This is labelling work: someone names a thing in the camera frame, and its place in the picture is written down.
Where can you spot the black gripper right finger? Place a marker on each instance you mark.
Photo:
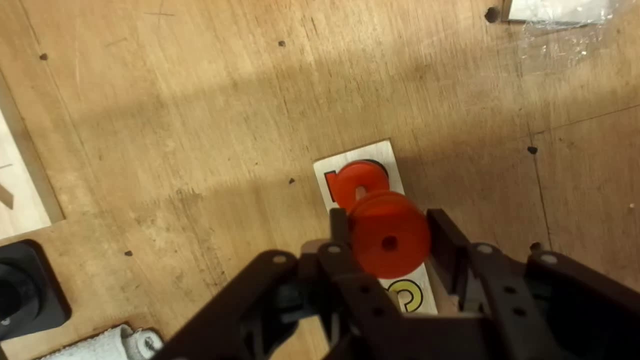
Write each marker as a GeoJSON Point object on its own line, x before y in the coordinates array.
{"type": "Point", "coordinates": [492, 286]}

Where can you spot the wooden peg rack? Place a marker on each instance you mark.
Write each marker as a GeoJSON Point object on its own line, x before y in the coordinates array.
{"type": "Point", "coordinates": [411, 293]}

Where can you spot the red disc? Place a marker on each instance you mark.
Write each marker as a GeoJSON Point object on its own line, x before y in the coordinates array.
{"type": "Point", "coordinates": [356, 178]}
{"type": "Point", "coordinates": [389, 234]}

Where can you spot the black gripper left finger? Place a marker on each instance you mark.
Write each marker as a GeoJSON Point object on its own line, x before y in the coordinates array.
{"type": "Point", "coordinates": [360, 316]}

